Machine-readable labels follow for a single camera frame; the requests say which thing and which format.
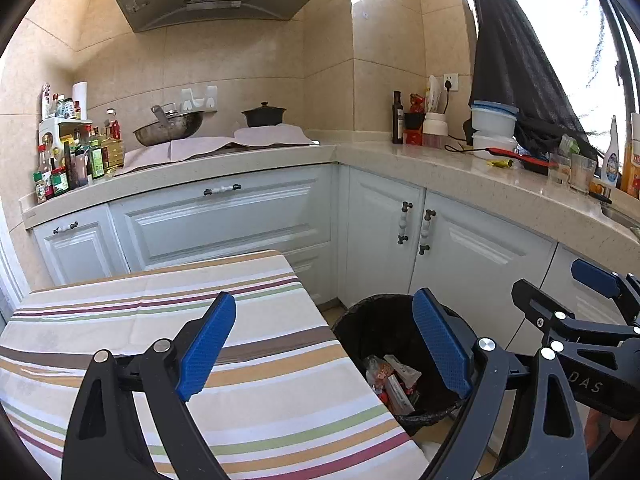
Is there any person's right hand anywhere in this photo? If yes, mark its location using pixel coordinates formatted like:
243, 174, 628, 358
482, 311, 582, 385
585, 407, 640, 453

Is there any tall dark glass bottle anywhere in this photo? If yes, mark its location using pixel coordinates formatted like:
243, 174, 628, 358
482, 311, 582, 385
392, 91, 405, 145

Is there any red handled tool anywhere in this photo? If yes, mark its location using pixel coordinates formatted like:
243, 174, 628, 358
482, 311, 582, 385
487, 147, 558, 168

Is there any beige kitchen countertop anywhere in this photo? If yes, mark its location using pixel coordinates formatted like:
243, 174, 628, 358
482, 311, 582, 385
19, 137, 640, 246

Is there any white stove cover cloth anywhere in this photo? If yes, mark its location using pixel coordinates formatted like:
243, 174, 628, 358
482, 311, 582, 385
122, 136, 241, 170
234, 122, 312, 148

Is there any clear orange print snack bag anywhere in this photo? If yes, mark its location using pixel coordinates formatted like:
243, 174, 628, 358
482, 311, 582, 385
366, 356, 396, 396

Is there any blue lidded plastic container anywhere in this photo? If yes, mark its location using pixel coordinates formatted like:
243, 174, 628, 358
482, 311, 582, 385
470, 101, 518, 133

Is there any black lidded pot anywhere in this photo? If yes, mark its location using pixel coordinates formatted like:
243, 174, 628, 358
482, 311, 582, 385
241, 101, 287, 128

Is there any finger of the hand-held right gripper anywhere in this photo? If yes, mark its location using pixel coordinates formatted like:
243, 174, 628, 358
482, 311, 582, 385
571, 258, 640, 318
511, 279, 576, 333

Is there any white paper towel roll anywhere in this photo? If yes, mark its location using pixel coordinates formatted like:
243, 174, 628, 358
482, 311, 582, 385
72, 81, 89, 121

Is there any white blue soap bottle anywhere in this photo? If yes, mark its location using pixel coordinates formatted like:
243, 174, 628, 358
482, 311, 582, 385
601, 116, 622, 188

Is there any steel wok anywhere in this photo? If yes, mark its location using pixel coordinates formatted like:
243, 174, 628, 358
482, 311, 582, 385
132, 104, 205, 147

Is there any orange detergent bottle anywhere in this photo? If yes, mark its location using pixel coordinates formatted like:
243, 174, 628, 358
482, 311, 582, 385
621, 112, 640, 193

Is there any white plastic container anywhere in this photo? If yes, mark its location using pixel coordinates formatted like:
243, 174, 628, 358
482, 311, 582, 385
472, 131, 518, 153

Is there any black lined waste bin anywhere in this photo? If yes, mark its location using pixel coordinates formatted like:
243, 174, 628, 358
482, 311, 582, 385
331, 294, 481, 436

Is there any group of condiment bottles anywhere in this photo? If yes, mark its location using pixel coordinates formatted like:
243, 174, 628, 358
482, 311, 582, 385
32, 82, 126, 205

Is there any white condiment shelf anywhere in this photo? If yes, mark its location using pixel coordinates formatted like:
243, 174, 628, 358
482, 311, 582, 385
39, 117, 93, 161

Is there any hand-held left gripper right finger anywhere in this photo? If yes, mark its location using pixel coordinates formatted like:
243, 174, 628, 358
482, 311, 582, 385
412, 287, 587, 480

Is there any white utensil jar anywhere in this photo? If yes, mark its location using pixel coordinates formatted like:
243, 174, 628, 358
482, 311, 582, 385
422, 112, 449, 149

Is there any white cabinet door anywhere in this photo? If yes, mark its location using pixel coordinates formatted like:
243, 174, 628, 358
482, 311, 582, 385
31, 205, 131, 291
410, 191, 558, 351
109, 166, 336, 306
502, 244, 640, 361
345, 167, 427, 306

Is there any white door frame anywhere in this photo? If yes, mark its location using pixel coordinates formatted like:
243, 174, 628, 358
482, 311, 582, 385
0, 220, 31, 326

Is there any white wall hook rack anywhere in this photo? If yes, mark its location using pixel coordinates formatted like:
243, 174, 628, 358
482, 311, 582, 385
181, 86, 219, 111

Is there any clear drinking glass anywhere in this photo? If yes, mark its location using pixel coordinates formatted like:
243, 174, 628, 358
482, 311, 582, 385
570, 154, 597, 193
547, 152, 572, 186

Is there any white sachet blue print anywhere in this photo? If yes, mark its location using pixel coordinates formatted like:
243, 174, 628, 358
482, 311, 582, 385
385, 376, 416, 415

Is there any steel sink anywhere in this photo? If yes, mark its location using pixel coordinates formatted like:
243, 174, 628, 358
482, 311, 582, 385
602, 202, 640, 235

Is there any window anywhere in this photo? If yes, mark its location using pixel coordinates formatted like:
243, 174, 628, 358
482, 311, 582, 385
490, 0, 640, 116

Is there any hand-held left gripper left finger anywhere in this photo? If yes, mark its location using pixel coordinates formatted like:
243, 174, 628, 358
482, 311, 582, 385
61, 291, 237, 480

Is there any dark hanging cloth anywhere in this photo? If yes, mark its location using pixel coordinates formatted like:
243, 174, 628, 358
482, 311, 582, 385
462, 0, 598, 161

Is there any large yellow cooking oil bottle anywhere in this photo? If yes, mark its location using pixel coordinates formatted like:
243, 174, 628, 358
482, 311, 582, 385
102, 119, 126, 170

